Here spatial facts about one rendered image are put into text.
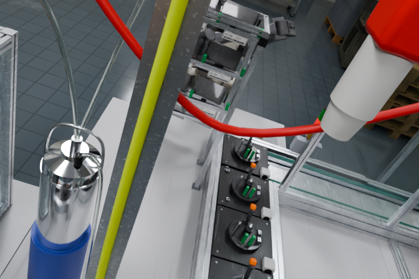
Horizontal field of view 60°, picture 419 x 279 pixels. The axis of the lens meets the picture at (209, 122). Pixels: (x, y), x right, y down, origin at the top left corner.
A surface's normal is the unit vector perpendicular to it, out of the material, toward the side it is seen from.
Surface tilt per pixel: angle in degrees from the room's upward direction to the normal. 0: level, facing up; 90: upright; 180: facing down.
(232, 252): 0
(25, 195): 0
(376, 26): 90
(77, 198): 90
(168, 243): 0
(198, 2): 90
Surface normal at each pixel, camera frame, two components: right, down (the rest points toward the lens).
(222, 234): 0.32, -0.76
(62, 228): 0.13, 0.62
